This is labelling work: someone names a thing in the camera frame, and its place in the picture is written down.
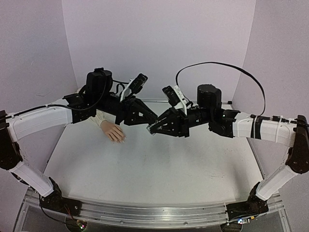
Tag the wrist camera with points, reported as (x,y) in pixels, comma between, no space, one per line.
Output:
(134,86)
(176,98)

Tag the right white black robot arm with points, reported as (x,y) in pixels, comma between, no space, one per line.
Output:
(292,133)

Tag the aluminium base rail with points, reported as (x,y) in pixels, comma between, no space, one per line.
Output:
(159,217)

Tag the mannequin hand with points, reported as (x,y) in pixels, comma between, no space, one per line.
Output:
(113,132)

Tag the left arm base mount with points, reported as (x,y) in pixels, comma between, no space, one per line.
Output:
(56,202)

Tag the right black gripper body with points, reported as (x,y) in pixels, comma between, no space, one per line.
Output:
(182,122)

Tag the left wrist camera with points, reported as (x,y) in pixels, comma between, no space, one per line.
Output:
(134,86)

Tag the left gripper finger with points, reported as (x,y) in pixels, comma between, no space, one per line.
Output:
(136,119)
(137,106)

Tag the cream cloth sleeve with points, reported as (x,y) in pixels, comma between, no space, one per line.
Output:
(99,118)

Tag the clear nail polish bottle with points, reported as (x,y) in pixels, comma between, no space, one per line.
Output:
(151,128)

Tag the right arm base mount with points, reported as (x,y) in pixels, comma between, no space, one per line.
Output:
(253,206)

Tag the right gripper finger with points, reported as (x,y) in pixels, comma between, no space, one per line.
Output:
(170,115)
(172,129)

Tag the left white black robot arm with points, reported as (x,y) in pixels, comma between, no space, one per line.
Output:
(74,108)

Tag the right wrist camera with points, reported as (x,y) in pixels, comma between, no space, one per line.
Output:
(176,98)

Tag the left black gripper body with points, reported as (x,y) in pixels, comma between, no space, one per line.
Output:
(124,108)

